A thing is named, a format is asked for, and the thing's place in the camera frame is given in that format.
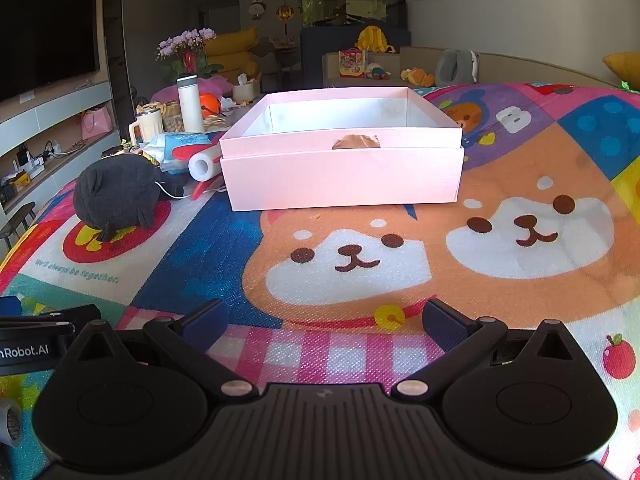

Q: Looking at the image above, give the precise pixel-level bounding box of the black plush toy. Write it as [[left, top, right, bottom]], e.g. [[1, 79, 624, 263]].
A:
[[72, 154, 171, 242]]

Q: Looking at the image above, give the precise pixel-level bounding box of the yellow beanbag chair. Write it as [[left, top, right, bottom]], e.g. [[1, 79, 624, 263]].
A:
[[204, 27, 261, 83]]

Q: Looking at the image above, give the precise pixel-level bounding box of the yellow cushion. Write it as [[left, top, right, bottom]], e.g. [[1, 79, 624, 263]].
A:
[[602, 51, 640, 92]]

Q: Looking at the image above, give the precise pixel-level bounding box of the grey neck pillow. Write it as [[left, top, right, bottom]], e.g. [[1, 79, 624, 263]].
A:
[[435, 48, 481, 88]]

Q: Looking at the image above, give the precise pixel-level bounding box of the white mug with handle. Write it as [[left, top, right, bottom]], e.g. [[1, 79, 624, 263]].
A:
[[128, 109, 163, 143]]

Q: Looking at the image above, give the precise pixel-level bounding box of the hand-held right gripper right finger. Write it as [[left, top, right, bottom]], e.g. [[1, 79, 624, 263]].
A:
[[392, 299, 576, 401]]

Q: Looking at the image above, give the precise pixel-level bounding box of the black television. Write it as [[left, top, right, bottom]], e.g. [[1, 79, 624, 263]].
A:
[[0, 0, 98, 103]]

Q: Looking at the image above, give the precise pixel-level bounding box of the grey wall shelf unit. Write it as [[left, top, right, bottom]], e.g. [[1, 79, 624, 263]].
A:
[[0, 80, 121, 216]]

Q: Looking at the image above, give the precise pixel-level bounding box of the colourful printed mat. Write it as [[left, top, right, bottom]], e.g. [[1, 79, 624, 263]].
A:
[[0, 80, 640, 480]]

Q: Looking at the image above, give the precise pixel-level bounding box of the beige sofa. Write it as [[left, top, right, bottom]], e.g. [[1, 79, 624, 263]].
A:
[[322, 46, 621, 91]]

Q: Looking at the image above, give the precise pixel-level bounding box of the white power strip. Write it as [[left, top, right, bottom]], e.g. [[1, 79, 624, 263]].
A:
[[15, 142, 61, 171]]

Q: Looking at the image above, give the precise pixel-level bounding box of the dark blue cabinet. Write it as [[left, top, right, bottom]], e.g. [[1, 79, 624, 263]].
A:
[[300, 27, 412, 88]]

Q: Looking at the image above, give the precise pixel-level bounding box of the pink cardboard box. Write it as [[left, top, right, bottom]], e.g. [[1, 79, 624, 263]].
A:
[[218, 86, 466, 212]]

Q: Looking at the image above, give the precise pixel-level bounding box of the blue wet wipes pack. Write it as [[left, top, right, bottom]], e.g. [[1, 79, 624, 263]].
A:
[[161, 132, 221, 166]]

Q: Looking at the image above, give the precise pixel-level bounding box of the yellow backpack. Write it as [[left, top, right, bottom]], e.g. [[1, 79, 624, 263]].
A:
[[355, 25, 396, 53]]

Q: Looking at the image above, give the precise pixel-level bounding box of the dark stool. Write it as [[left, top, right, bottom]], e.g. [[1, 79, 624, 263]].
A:
[[0, 201, 37, 251]]

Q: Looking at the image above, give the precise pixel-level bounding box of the purple orchid plant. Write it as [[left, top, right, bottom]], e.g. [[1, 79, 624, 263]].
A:
[[156, 27, 223, 81]]

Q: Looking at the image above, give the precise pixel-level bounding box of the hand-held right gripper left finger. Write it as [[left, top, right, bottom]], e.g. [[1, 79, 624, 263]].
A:
[[65, 299, 258, 401]]

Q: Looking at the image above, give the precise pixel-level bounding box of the white tissue box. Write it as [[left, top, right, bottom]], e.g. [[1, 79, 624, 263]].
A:
[[233, 74, 262, 106]]

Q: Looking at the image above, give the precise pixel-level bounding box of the white thermos bottle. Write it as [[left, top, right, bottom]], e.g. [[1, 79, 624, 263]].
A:
[[176, 74, 206, 133]]

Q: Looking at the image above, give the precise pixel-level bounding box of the orange plush toy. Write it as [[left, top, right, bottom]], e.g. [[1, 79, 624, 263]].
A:
[[401, 67, 436, 87]]

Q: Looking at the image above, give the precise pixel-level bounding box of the clear snack jar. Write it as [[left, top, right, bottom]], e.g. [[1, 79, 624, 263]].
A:
[[162, 102, 183, 133]]

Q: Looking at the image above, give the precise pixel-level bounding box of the pink handbag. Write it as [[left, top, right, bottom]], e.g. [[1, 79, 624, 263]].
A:
[[80, 105, 113, 140]]

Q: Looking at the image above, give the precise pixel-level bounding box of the colourful gift bag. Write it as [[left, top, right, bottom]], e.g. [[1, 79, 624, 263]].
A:
[[338, 48, 368, 78]]

